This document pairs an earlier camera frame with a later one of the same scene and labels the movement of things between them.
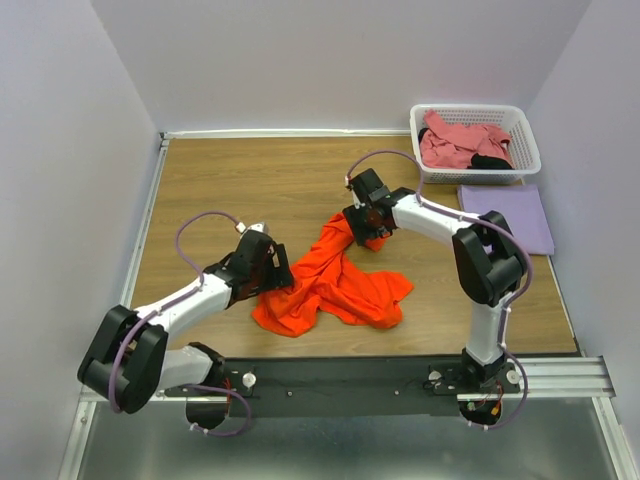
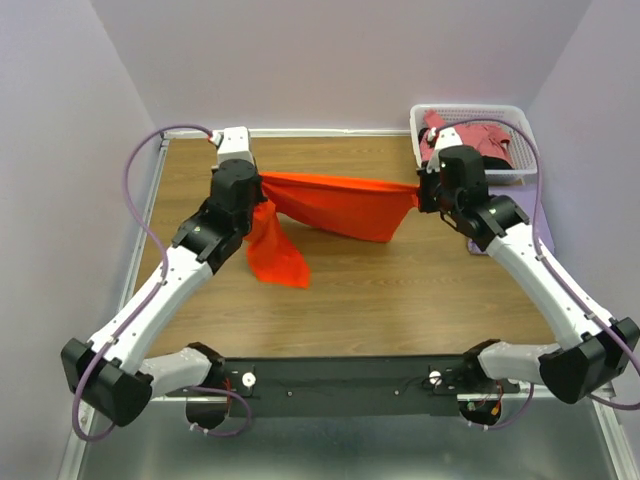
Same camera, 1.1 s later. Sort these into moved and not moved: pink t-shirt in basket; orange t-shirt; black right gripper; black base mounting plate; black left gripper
Moved: black right gripper; black left gripper; orange t-shirt
Not moved: pink t-shirt in basket; black base mounting plate
